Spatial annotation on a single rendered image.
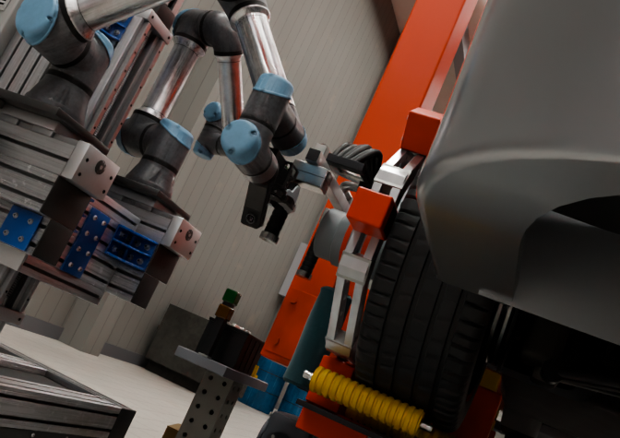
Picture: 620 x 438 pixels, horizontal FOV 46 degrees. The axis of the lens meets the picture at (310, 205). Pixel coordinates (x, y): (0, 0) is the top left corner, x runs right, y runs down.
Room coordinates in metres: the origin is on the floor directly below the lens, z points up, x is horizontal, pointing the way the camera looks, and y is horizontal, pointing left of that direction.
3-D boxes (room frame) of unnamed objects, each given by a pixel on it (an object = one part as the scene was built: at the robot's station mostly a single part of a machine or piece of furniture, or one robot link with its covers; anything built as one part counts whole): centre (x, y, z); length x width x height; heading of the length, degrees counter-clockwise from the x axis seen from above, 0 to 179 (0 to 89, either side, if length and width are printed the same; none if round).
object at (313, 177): (1.63, 0.03, 0.93); 0.09 x 0.05 x 0.05; 70
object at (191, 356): (2.38, 0.03, 0.44); 0.43 x 0.17 x 0.03; 160
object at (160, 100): (2.24, 0.57, 1.19); 0.15 x 0.12 x 0.55; 54
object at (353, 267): (1.72, -0.22, 0.85); 0.54 x 0.07 x 0.54; 160
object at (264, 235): (1.64, 0.06, 0.83); 0.04 x 0.04 x 0.16
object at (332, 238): (1.74, -0.16, 0.85); 0.21 x 0.14 x 0.14; 70
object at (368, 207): (1.42, -0.12, 0.85); 0.09 x 0.08 x 0.07; 160
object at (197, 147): (2.44, 0.40, 1.12); 0.11 x 0.08 x 0.11; 54
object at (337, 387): (1.57, -0.28, 0.51); 0.29 x 0.06 x 0.06; 70
